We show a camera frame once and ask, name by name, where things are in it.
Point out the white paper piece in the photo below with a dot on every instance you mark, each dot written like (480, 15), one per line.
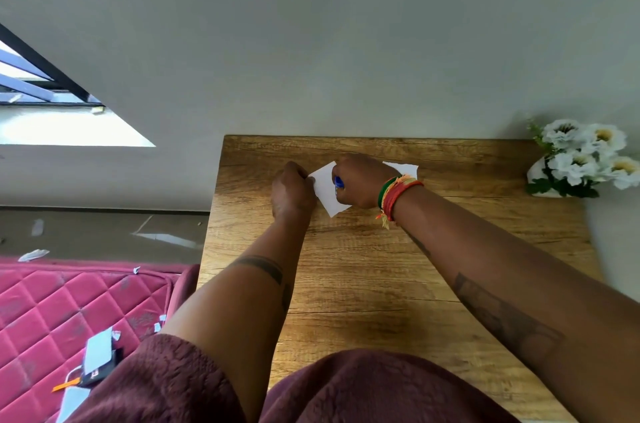
(324, 192)
(406, 169)

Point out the black device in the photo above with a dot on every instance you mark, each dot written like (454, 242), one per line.
(100, 376)

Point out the person's left forearm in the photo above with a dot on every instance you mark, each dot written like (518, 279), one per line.
(245, 307)

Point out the white artificial flowers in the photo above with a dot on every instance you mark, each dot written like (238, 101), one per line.
(575, 165)

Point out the blue glue stick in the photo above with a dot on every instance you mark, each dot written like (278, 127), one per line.
(339, 181)

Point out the pink quilted mattress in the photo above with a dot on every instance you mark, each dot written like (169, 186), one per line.
(50, 312)

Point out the white crumpled floor scrap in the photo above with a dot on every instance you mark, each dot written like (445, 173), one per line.
(34, 255)

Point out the person's right hand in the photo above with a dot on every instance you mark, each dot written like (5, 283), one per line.
(362, 182)

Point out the white flower pot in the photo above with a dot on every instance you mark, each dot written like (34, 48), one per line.
(536, 171)

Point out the person's right forearm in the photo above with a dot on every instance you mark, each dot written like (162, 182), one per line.
(525, 287)

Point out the person's left hand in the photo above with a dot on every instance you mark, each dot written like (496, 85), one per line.
(292, 195)

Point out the maroon fleece garment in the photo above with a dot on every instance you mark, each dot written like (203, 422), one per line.
(380, 387)

